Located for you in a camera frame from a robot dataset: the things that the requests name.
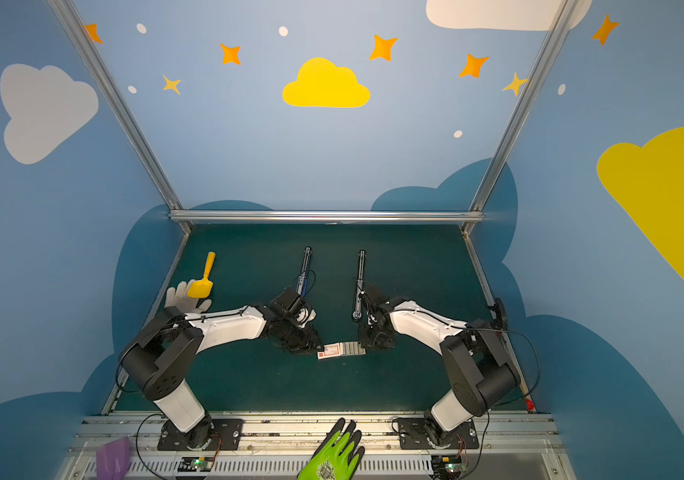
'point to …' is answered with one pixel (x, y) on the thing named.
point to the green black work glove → (336, 457)
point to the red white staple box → (330, 350)
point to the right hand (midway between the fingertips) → (367, 341)
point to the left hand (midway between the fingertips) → (323, 350)
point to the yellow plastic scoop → (202, 288)
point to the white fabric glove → (178, 298)
